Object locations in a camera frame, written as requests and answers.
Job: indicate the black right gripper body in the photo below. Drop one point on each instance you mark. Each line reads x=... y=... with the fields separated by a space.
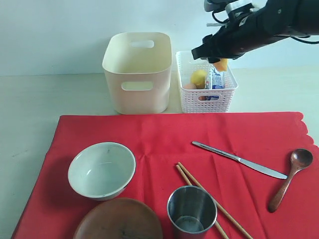
x=239 y=37

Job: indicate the yellow cheese wedge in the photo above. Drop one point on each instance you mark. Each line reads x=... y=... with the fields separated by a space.
x=222 y=65

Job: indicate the blue white milk carton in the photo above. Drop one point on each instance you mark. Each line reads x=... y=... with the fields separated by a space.
x=214 y=80

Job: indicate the yellow lemon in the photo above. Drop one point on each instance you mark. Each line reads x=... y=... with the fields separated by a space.
x=198 y=78

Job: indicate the brown egg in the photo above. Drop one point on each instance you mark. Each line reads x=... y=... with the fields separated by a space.
x=190 y=86

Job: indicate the red sausage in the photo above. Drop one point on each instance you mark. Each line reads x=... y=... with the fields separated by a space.
x=202 y=98

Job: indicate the white perforated plastic basket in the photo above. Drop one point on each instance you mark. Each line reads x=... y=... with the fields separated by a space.
x=217 y=100

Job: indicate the stainless steel table knife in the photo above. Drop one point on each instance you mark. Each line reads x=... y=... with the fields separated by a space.
x=252 y=165

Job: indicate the stainless steel cup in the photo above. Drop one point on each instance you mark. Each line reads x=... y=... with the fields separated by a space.
x=192 y=212

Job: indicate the white ceramic bowl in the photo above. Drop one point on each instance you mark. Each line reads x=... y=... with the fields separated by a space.
x=102 y=171

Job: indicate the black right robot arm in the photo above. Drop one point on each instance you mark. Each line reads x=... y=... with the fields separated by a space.
x=297 y=19

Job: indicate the cream plastic storage bin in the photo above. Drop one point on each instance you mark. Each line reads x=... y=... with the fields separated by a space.
x=137 y=67

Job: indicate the red tablecloth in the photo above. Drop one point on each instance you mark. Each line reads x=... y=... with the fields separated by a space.
x=159 y=142

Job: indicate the brown wooden spoon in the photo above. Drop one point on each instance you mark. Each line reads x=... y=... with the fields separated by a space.
x=300 y=159

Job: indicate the brown wooden plate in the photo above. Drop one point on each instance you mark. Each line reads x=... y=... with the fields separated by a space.
x=120 y=218

